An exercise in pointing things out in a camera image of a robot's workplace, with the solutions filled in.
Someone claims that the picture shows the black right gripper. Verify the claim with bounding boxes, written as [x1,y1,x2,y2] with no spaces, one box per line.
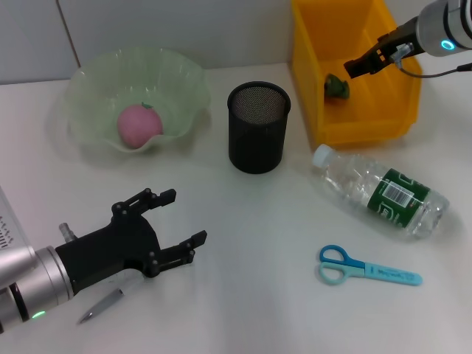
[343,15,426,79]

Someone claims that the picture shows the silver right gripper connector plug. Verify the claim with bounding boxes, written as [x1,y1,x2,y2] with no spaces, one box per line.
[390,42,416,62]

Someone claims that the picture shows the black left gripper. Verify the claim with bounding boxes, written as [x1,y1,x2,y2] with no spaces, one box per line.
[55,187,209,296]

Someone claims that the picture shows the blue handled scissors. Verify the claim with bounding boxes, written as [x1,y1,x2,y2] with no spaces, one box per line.
[318,244,424,287]

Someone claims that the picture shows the black mesh pen cup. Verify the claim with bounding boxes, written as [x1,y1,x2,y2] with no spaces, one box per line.
[226,82,292,175]

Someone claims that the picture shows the translucent green fruit bowl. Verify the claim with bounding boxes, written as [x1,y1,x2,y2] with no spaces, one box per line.
[66,46,212,154]

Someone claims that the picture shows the yellow plastic bin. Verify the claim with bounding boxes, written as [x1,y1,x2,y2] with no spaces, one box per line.
[290,0,423,150]

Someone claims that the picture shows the grey white pen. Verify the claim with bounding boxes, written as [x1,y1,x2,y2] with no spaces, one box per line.
[77,280,144,325]

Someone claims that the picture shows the pink peach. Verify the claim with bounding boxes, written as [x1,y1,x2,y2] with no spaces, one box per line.
[117,102,164,149]

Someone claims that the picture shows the thin right gripper cable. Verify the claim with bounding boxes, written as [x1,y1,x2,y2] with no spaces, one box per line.
[396,58,472,79]

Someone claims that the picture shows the clear water bottle green label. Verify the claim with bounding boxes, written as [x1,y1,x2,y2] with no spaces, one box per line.
[312,143,451,240]

